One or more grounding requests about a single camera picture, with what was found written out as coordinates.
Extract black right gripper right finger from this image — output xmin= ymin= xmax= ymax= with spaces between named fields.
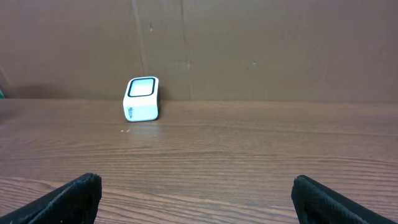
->
xmin=291 ymin=175 xmax=397 ymax=224

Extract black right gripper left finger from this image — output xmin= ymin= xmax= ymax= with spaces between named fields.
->
xmin=1 ymin=173 xmax=102 ymax=224

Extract white barcode scanner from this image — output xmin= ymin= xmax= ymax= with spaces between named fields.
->
xmin=123 ymin=77 xmax=160 ymax=122

